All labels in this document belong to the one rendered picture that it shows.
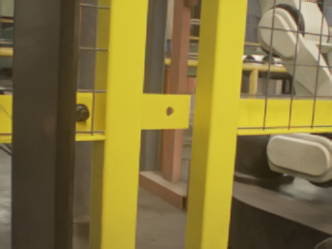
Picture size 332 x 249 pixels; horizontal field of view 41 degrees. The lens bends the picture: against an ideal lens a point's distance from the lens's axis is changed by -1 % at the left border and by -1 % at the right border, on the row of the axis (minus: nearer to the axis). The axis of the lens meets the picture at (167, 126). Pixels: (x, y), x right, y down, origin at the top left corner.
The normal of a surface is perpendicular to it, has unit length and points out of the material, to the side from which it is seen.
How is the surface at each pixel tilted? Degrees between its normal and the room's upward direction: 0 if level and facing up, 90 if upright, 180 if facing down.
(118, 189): 90
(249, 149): 90
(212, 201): 90
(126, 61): 90
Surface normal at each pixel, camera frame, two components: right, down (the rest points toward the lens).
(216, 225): 0.50, 0.15
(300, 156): -0.79, 0.04
